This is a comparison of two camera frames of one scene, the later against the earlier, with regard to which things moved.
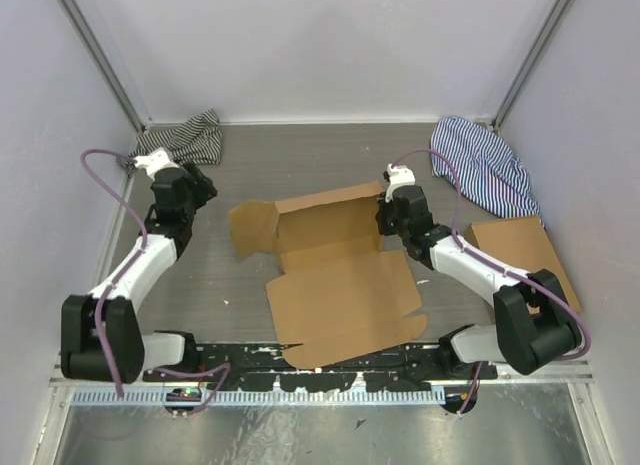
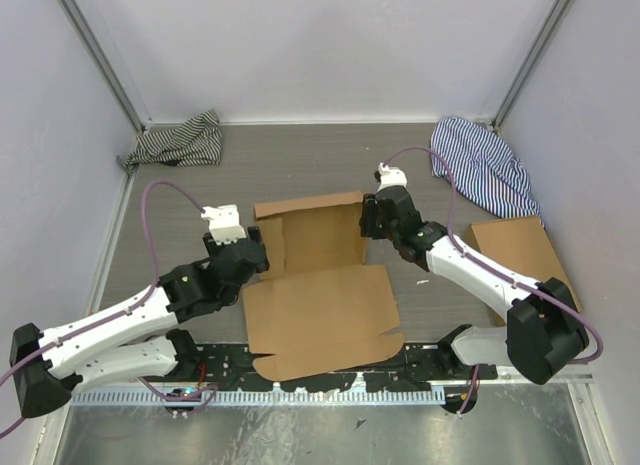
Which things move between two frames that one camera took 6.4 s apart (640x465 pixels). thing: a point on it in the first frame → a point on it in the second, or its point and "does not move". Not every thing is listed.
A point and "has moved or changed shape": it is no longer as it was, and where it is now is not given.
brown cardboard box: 340,293 has moved or changed shape
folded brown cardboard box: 521,244 does not move
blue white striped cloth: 489,180 does not move
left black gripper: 204,187 → 215,249
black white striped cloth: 198,141 does not move
